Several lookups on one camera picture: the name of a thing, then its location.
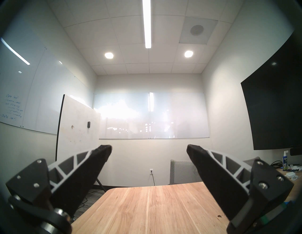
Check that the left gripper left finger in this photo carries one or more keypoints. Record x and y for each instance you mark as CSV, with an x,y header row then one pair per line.
x,y
82,179

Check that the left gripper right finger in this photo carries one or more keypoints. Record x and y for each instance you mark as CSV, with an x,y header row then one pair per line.
x,y
217,184

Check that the grey mesh office chair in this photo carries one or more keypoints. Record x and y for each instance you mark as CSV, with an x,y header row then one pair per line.
x,y
181,172

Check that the rolling white whiteboard black stand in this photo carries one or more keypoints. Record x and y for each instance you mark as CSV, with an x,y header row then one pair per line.
x,y
77,118

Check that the whiteboard cleaner spray bottle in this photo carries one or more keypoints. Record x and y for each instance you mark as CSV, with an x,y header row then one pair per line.
x,y
285,162

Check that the white power adapter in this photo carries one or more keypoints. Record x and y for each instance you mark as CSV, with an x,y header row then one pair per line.
x,y
291,175

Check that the crumpled white tissue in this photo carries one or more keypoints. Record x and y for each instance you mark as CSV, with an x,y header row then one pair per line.
x,y
296,168

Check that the black video sound bar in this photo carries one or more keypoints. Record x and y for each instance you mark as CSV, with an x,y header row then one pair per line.
x,y
296,151

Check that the large black TV screen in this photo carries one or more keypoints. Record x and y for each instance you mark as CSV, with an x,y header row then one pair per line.
x,y
276,106

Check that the round recessed ceiling light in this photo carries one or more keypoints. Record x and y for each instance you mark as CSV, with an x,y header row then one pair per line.
x,y
109,55
188,53

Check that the round ceiling speaker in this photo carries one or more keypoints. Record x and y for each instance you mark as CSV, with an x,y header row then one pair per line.
x,y
197,30

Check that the long ceiling strip light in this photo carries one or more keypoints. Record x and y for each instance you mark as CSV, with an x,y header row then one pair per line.
x,y
147,23

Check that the wide glass wall whiteboard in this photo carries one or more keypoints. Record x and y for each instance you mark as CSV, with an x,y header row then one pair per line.
x,y
153,113

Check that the wall whiteboard with blue writing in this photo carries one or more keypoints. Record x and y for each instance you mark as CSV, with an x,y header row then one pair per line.
x,y
35,94

